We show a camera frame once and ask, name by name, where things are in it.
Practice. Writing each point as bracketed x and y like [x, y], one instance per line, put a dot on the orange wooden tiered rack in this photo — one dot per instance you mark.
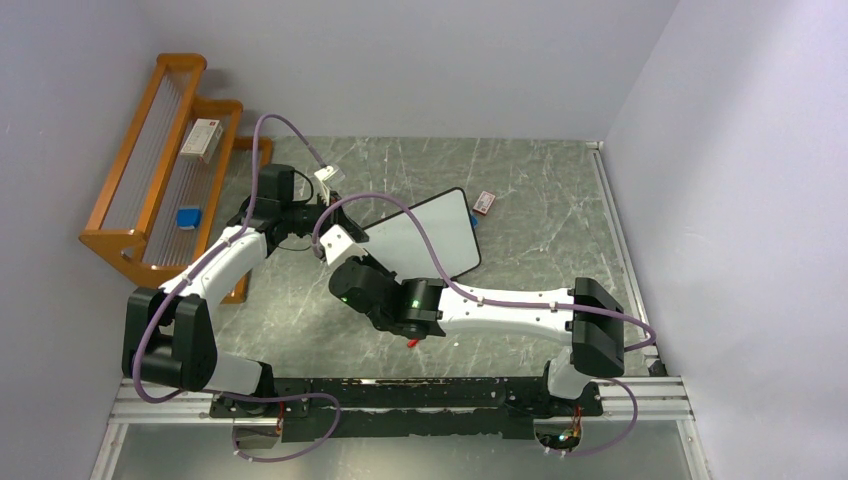
[132, 225]

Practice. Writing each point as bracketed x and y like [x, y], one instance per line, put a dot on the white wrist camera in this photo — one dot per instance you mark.
[329, 179]
[338, 245]

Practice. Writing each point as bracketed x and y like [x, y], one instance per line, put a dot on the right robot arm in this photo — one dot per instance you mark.
[587, 324]

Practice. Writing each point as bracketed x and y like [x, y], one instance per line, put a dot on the white red box on rack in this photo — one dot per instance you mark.
[202, 140]

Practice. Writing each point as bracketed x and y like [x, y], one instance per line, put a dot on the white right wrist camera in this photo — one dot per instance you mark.
[338, 245]

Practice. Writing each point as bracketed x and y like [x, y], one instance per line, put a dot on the small red white box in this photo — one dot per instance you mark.
[484, 203]

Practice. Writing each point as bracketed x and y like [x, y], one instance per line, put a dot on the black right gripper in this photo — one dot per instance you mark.
[368, 259]

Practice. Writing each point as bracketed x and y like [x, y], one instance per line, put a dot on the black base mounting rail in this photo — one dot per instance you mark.
[383, 408]

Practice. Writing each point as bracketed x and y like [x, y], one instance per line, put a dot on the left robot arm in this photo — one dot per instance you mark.
[169, 339]

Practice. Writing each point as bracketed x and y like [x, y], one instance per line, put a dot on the aluminium frame rail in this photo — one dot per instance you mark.
[492, 351]

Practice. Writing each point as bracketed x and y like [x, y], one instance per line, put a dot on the blue eraser on rack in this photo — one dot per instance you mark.
[188, 218]

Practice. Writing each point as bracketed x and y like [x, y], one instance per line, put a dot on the black framed whiteboard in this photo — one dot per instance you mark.
[396, 243]

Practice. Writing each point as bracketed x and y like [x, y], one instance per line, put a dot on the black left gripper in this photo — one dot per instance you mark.
[341, 218]

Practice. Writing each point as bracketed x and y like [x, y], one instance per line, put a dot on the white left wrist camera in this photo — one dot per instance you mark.
[329, 179]

